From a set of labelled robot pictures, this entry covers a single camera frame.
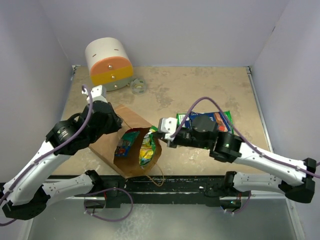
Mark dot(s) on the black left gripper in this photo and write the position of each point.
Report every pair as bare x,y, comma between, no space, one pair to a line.
117,121

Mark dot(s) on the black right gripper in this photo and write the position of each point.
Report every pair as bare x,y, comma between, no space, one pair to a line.
160,135

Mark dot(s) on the red blue snack packet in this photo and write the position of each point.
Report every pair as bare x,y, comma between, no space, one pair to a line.
223,121

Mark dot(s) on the yellow green snack bag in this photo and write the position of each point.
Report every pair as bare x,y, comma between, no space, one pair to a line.
147,148

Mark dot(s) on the brown paper bag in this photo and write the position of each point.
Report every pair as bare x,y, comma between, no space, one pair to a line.
127,166

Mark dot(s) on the blue white chips bag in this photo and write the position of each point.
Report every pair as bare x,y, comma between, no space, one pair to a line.
189,120

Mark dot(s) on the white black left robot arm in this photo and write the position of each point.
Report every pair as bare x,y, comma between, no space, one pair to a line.
27,194

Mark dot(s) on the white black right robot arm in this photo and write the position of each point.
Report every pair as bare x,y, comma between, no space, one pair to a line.
290,177

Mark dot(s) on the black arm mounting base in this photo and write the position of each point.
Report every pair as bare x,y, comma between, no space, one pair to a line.
208,190

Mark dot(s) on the clear tape roll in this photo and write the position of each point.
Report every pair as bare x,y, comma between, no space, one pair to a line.
138,86

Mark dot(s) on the white cylindrical mini drawer cabinet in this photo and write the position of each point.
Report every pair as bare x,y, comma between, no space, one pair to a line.
108,64

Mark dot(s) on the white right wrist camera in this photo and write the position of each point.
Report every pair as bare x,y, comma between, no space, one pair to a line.
166,128

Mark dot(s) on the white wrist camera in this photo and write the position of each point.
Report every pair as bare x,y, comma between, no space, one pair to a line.
98,93
166,128

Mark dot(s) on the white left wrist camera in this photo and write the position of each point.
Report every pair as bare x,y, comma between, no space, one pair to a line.
98,93

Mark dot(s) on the aluminium frame rail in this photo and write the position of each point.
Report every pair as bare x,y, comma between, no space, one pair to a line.
174,89

